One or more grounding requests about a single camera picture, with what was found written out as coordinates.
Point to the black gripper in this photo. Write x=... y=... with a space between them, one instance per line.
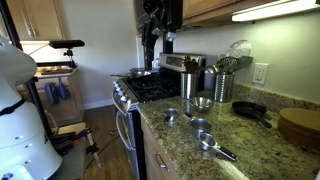
x=161 y=13

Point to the smallest silver measuring cup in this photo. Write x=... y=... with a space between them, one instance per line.
x=171 y=113

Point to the medium silver measuring cup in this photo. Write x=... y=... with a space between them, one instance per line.
x=208 y=143

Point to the steel frying pan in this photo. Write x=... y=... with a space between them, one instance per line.
x=140 y=73

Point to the wooden cooking utensils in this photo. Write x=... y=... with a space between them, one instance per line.
x=191 y=65

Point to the wooden upper cabinet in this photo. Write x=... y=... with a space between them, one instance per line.
x=200 y=6
x=43 y=20

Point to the ribbed steel utensil holder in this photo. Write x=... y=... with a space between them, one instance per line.
x=188 y=86
x=224 y=88

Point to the shallow steel bowl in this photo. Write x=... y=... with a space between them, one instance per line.
x=201 y=104

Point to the wooden island cabinet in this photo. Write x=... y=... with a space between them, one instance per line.
x=75 y=100

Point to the wooden drawer cabinet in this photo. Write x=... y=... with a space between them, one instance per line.
x=148 y=143

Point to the wooden tray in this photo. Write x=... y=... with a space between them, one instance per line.
x=56 y=70

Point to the stainless gas stove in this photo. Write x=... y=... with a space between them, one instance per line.
x=138 y=146

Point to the blue oven mitt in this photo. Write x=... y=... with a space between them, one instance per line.
x=50 y=94
x=63 y=91

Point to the black cast iron skillet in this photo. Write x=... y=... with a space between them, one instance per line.
x=248 y=108

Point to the under-cabinet light strip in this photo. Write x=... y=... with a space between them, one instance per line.
x=273 y=10

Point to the flat wooden board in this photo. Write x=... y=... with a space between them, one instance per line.
x=71 y=127

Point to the black clamp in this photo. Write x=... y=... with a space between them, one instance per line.
x=66 y=140

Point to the gray robot mounting platform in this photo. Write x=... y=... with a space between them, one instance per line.
x=71 y=166

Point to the round wooden cutting board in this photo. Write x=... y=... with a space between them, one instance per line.
x=300 y=123

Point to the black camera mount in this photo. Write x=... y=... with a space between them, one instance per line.
x=70 y=56

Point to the black stereo camera bar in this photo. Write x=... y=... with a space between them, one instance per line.
x=66 y=44

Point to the white wall outlet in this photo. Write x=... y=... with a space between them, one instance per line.
x=260 y=73

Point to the black metal stand frame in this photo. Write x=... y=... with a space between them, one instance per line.
x=50 y=63

